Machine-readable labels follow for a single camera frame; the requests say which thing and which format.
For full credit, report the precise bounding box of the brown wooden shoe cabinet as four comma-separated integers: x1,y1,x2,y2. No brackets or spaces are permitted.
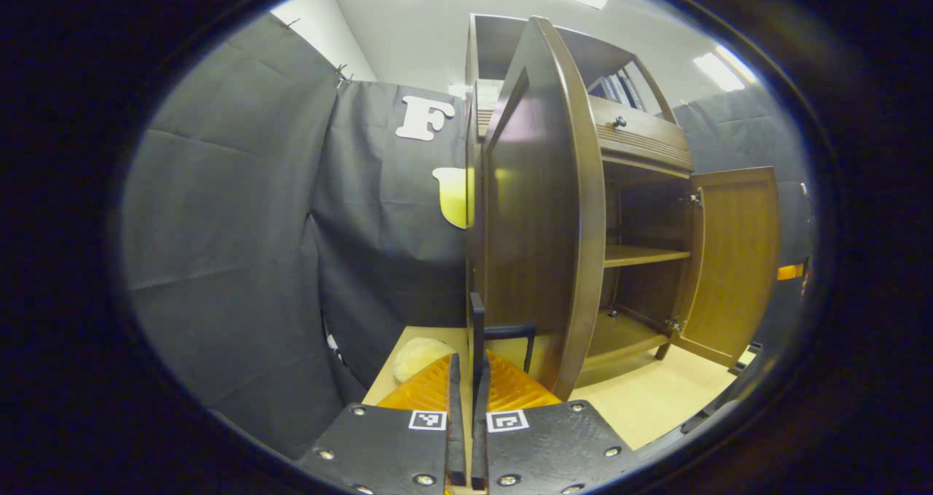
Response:
465,12,782,401

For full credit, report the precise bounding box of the cream round object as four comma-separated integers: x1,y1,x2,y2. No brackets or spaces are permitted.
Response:
392,337,458,383

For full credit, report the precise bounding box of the small ceiling light panel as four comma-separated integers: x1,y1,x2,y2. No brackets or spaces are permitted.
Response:
692,52,746,92

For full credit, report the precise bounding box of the black backdrop cloth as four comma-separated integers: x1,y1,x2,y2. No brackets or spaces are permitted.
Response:
120,10,813,459

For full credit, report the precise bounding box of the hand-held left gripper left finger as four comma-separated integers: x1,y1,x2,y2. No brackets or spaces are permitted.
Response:
297,353,467,495

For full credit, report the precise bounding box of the wooden drawer with black knob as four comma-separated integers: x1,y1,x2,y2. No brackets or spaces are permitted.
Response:
475,96,695,174

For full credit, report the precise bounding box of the wooden cabinet door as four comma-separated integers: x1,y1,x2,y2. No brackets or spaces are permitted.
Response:
671,165,782,370
466,15,607,401

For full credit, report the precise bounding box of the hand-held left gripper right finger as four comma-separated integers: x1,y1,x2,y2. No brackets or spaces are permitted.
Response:
470,349,642,495

